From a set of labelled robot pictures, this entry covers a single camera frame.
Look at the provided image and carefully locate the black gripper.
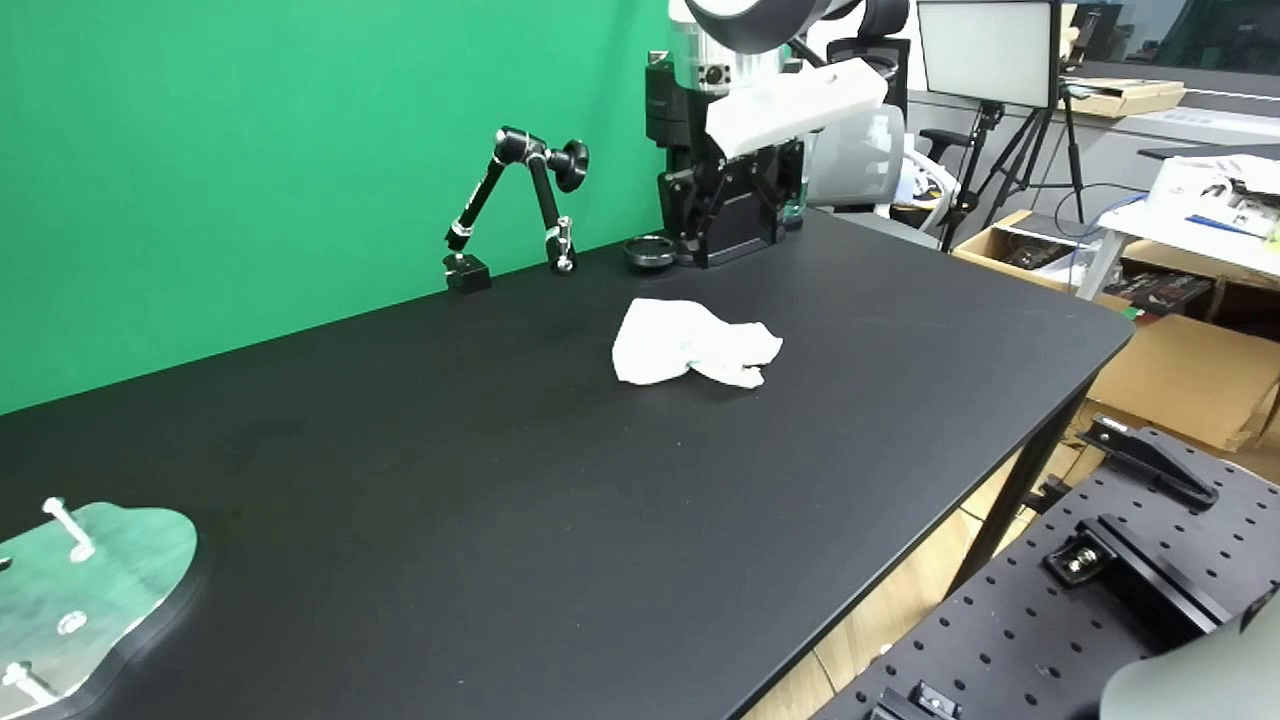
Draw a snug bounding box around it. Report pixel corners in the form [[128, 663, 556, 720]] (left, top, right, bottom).
[[644, 46, 803, 264]]

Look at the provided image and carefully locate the white cloth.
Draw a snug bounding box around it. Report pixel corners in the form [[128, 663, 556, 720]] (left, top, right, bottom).
[[611, 297, 784, 387]]

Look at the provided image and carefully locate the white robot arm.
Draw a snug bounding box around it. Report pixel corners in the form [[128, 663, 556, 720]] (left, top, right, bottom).
[[633, 0, 888, 272]]

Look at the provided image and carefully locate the white office chair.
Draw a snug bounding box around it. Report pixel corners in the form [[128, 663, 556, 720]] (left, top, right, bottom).
[[810, 0, 913, 210]]

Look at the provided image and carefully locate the white board on tripod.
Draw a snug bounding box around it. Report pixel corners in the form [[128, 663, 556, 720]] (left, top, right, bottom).
[[916, 0, 1072, 240]]

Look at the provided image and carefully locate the cardboard box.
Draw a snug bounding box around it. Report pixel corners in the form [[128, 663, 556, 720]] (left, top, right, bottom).
[[1089, 314, 1280, 453]]

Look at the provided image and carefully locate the black perforated breadboard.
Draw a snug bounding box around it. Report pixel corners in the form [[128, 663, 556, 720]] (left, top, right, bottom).
[[821, 426, 1280, 720]]

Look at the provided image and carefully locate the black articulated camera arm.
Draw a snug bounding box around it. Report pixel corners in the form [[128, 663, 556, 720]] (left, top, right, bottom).
[[439, 123, 592, 297]]

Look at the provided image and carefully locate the black metal bracket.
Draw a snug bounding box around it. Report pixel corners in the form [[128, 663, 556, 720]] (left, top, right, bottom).
[[1086, 415, 1220, 512]]

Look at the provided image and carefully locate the green metal base plate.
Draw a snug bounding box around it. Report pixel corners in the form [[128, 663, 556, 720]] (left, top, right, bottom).
[[0, 495, 202, 720]]

